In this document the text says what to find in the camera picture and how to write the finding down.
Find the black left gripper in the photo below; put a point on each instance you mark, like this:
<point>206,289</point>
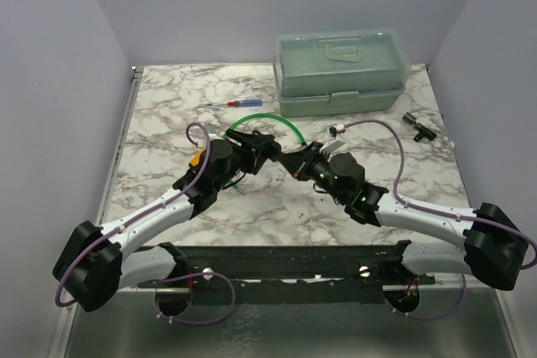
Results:
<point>254,150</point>

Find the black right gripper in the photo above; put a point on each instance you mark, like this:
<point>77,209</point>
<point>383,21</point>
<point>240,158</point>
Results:
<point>304,158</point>

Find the green cable lock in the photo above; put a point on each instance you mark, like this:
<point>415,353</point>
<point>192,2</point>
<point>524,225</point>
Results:
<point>285,132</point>

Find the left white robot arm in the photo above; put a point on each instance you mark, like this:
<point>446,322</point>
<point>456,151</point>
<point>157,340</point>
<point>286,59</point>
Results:
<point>92,265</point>

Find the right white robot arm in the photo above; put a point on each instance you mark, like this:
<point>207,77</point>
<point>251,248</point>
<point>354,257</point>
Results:
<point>486,242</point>

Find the red blue screwdriver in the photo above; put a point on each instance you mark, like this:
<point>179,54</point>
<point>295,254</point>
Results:
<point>237,103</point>

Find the orange utility knife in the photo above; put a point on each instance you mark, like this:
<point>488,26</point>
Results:
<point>197,160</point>

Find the green translucent tool box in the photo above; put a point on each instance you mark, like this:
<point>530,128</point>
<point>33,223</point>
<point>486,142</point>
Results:
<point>344,72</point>

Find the black cylinder lock part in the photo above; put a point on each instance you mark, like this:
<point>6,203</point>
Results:
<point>423,132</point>

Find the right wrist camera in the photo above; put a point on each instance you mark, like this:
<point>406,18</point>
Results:
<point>335,138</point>

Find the black metal base rail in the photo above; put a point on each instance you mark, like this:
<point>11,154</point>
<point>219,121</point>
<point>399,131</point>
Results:
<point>218,275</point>

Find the aluminium side rail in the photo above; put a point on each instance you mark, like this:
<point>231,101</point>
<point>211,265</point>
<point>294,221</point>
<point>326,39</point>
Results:
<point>118,149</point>

